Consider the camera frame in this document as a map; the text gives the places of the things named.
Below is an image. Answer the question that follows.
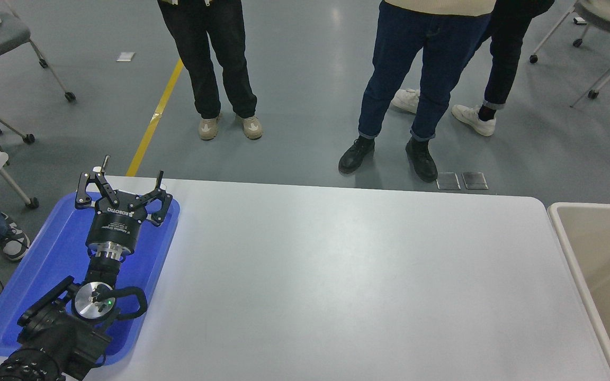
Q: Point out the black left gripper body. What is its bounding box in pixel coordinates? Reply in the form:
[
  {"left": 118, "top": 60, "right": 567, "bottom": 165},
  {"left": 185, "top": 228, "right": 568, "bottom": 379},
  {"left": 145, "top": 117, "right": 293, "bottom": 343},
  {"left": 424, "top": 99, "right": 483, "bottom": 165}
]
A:
[{"left": 86, "top": 196, "right": 149, "bottom": 252}]

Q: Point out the blue plastic tray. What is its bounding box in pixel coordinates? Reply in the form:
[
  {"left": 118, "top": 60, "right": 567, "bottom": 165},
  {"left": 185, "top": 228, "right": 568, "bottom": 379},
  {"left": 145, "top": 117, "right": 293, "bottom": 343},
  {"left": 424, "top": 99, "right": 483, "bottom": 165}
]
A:
[{"left": 0, "top": 192, "right": 181, "bottom": 367}]

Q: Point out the metal-legged wheeled chair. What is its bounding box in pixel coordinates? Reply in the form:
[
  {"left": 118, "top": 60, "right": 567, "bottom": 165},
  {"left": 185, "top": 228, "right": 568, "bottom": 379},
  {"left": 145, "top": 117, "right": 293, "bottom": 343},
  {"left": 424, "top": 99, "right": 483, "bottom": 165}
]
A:
[
  {"left": 0, "top": 87, "right": 35, "bottom": 144},
  {"left": 571, "top": 42, "right": 610, "bottom": 108}
]

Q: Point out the person in black trousers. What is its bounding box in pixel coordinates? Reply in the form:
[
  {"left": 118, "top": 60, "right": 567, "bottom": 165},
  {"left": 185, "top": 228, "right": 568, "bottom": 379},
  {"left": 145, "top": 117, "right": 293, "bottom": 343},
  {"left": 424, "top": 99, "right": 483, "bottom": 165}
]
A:
[{"left": 157, "top": 0, "right": 263, "bottom": 141}]

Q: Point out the grey wheeled chair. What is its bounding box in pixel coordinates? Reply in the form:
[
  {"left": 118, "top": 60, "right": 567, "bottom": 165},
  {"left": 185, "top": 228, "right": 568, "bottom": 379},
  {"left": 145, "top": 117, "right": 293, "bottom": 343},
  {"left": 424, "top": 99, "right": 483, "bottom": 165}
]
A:
[
  {"left": 0, "top": 0, "right": 76, "bottom": 103},
  {"left": 528, "top": 0, "right": 610, "bottom": 64}
]

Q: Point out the person in blue jeans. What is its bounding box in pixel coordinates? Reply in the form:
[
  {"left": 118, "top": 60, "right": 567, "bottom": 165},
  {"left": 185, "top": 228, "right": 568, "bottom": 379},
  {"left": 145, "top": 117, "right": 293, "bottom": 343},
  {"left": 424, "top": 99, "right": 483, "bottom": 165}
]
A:
[{"left": 338, "top": 0, "right": 497, "bottom": 184}]

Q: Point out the person with white shoes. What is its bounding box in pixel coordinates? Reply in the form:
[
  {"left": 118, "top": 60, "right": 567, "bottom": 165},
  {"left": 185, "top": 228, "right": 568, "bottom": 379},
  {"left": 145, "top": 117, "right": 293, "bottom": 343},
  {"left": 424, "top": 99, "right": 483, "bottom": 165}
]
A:
[{"left": 391, "top": 0, "right": 555, "bottom": 137}]

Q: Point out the large pale bin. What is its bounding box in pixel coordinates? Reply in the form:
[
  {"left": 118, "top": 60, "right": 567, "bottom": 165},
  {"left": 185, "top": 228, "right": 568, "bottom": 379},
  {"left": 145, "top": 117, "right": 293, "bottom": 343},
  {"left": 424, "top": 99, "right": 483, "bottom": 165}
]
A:
[{"left": 547, "top": 203, "right": 610, "bottom": 381}]

